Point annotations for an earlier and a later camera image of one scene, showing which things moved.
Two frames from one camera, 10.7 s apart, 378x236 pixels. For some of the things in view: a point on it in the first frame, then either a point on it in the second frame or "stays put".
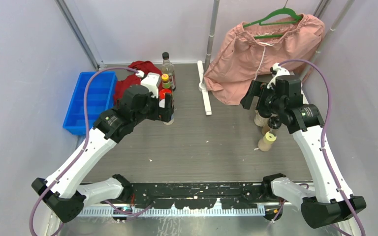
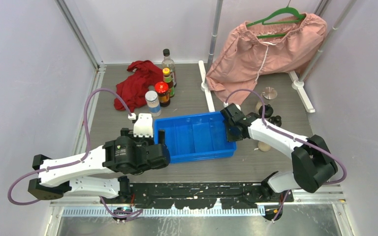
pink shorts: [253, 47] stays put
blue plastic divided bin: [100, 96] to [196, 137]
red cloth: [141, 68] stays put
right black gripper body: [268, 102] to [232, 135]
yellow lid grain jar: [265, 144] stays put
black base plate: [191, 195] stays put
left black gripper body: [152, 110] to [139, 141]
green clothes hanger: [284, 10] stays put
